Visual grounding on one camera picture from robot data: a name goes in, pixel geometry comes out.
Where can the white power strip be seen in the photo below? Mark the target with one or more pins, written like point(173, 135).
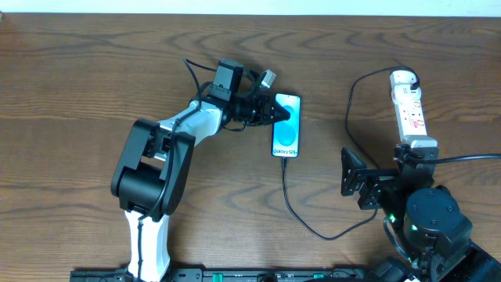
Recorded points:
point(409, 112)

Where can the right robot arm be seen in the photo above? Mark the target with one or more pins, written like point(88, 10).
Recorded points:
point(423, 221)

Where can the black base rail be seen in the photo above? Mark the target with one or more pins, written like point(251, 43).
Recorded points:
point(221, 275)

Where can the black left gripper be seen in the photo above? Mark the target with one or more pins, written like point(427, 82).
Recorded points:
point(259, 110)

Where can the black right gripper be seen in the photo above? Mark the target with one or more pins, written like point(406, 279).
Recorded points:
point(370, 184)

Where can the blue Galaxy smartphone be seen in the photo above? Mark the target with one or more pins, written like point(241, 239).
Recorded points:
point(286, 134)

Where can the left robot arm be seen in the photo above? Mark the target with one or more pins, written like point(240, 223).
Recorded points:
point(151, 173)

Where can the white USB charger adapter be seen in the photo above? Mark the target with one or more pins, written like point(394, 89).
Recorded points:
point(404, 77)

